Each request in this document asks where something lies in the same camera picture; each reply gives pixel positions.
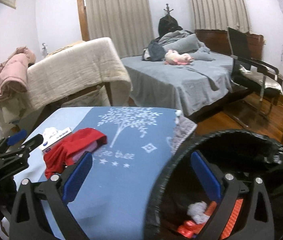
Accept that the white blue paper box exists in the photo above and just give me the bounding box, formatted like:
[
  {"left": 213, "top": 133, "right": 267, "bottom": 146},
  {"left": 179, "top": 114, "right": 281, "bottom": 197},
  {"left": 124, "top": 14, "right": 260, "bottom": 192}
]
[{"left": 39, "top": 127, "right": 72, "bottom": 153}]

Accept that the red cloth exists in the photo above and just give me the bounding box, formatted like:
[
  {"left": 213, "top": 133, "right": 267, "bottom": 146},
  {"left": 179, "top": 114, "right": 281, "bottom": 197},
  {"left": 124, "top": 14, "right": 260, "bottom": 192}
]
[{"left": 43, "top": 128, "right": 107, "bottom": 179}]

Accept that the grey white sock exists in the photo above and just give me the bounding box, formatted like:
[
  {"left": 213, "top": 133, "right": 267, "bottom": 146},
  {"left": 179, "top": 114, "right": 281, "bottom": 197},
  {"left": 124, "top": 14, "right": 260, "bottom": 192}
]
[{"left": 187, "top": 201, "right": 209, "bottom": 224}]

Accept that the white tissue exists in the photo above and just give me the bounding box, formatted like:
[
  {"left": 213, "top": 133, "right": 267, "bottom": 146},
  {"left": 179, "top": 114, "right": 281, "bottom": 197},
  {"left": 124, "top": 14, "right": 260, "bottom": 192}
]
[{"left": 42, "top": 127, "right": 59, "bottom": 138}]

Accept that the black lined trash bin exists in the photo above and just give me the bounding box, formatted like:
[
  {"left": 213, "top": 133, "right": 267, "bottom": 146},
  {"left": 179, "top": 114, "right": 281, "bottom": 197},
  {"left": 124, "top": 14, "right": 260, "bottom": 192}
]
[{"left": 143, "top": 129, "right": 283, "bottom": 239}]

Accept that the pink puffer jacket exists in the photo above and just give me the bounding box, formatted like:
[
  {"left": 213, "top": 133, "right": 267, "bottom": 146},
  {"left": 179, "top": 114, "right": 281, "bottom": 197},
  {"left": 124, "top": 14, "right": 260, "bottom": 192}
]
[{"left": 0, "top": 46, "right": 36, "bottom": 102}]

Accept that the blue tree-print table cloth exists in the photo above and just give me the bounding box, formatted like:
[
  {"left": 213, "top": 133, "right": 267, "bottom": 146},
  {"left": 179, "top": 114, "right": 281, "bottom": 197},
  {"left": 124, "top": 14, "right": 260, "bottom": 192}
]
[{"left": 13, "top": 106, "right": 198, "bottom": 240}]

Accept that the beige blanket covered furniture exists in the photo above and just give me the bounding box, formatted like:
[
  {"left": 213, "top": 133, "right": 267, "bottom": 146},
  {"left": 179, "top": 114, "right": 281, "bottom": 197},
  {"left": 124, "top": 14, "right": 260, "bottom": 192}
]
[{"left": 0, "top": 37, "right": 132, "bottom": 131}]

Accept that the silver chair cushion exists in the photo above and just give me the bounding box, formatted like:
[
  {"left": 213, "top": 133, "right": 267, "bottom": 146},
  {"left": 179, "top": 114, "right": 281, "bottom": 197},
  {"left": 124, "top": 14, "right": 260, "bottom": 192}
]
[{"left": 239, "top": 65, "right": 283, "bottom": 94}]

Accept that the bed with grey sheet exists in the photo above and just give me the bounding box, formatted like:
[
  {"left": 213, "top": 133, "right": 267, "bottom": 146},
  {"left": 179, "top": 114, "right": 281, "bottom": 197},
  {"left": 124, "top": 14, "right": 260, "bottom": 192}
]
[{"left": 122, "top": 52, "right": 240, "bottom": 115}]

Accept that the dark clothes pile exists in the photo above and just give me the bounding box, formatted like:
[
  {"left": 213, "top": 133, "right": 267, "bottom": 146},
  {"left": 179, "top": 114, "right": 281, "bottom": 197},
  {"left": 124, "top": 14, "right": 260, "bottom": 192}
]
[{"left": 141, "top": 40, "right": 166, "bottom": 62}]

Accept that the left beige curtain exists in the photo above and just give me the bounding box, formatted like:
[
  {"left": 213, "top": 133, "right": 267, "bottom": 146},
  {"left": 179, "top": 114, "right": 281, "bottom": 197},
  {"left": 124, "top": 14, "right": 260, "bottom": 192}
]
[{"left": 86, "top": 0, "right": 154, "bottom": 57}]

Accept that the beige curtain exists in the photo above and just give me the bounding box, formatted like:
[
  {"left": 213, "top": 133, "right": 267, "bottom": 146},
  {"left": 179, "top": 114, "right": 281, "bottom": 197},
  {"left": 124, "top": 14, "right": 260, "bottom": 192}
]
[
  {"left": 189, "top": 0, "right": 250, "bottom": 33},
  {"left": 86, "top": 0, "right": 154, "bottom": 57}
]

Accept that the pink plush toy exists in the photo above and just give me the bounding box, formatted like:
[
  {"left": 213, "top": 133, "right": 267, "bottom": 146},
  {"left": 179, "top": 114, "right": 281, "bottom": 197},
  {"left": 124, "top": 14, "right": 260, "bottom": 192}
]
[{"left": 165, "top": 50, "right": 194, "bottom": 66}]

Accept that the dark wooden headboard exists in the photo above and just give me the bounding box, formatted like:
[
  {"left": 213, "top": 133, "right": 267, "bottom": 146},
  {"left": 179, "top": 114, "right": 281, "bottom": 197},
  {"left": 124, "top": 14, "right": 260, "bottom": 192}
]
[{"left": 194, "top": 29, "right": 265, "bottom": 61}]

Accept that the coat rack with black bag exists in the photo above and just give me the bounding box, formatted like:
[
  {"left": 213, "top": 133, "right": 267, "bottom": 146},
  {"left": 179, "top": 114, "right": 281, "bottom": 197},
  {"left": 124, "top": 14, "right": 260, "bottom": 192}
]
[{"left": 158, "top": 3, "right": 183, "bottom": 37}]

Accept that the grey rolled duvet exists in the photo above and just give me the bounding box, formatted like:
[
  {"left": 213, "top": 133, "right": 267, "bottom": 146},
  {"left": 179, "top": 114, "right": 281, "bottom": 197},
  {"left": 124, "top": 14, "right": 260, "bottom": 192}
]
[{"left": 158, "top": 30, "right": 214, "bottom": 61}]

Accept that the right beige curtain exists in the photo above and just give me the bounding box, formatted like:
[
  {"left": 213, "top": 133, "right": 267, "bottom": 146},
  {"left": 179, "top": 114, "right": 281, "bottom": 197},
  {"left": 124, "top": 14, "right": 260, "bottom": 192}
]
[{"left": 189, "top": 0, "right": 250, "bottom": 33}]

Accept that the black metal frame chair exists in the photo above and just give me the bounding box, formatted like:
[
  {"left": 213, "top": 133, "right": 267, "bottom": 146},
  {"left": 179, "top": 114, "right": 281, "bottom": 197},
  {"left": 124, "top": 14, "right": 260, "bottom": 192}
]
[{"left": 225, "top": 27, "right": 283, "bottom": 129}]

